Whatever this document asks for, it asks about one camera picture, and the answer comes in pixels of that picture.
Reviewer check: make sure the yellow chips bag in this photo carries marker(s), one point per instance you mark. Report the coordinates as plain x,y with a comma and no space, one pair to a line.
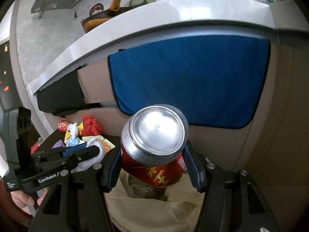
80,127

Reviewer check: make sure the red plastic bag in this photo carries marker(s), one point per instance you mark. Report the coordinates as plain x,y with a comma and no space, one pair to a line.
91,127

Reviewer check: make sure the purple pink heart sponge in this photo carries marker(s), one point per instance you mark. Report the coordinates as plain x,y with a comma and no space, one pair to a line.
59,144

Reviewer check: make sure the red soda can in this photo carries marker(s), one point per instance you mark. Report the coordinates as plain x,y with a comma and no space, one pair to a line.
152,141

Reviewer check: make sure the light blue wrapper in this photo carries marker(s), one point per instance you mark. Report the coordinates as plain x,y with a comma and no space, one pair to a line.
71,142

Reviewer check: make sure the person left hand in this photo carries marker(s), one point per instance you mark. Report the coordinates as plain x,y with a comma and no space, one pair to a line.
23,200

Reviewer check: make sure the white paper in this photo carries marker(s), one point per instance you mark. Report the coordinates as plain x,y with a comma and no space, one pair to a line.
72,131

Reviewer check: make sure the black refrigerator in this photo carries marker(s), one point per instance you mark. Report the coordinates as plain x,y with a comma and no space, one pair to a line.
9,94

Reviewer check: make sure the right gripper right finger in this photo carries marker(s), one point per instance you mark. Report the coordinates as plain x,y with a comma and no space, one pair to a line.
195,167

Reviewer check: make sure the black wok with handle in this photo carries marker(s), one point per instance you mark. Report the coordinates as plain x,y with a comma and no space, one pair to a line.
98,15

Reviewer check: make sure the noodle snack wrapper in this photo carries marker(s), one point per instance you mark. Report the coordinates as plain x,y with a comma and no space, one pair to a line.
99,141

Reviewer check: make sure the red paper cup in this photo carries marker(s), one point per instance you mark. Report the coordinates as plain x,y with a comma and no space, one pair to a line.
62,126

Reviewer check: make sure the black hanging cloth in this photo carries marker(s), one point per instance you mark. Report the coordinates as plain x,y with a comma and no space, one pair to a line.
64,97

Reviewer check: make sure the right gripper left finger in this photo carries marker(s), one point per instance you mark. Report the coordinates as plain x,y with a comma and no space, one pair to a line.
112,164

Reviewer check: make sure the blue hanging towel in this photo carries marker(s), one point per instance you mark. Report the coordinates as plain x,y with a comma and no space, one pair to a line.
214,80

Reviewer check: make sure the red sleeve left forearm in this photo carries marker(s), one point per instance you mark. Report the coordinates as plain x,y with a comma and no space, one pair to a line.
12,217

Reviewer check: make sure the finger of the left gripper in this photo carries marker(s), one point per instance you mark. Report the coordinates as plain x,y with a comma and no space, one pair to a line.
67,157

